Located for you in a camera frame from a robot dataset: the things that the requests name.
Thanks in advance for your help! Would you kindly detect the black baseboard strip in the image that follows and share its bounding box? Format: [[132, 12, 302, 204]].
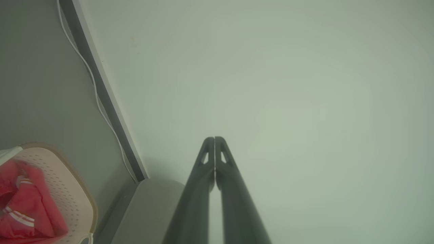
[[60, 0, 147, 183]]

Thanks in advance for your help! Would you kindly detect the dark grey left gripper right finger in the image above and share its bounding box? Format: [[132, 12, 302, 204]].
[[215, 136, 272, 244]]

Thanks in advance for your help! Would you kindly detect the thin white floor cable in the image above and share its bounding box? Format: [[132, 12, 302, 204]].
[[56, 0, 139, 183]]

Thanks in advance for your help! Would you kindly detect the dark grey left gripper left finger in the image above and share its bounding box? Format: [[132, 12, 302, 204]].
[[163, 137, 215, 244]]

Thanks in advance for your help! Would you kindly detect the cream perforated laundry basket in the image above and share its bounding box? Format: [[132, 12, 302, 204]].
[[0, 142, 99, 244]]

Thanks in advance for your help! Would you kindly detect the red cloth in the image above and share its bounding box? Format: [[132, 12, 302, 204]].
[[0, 159, 69, 243]]

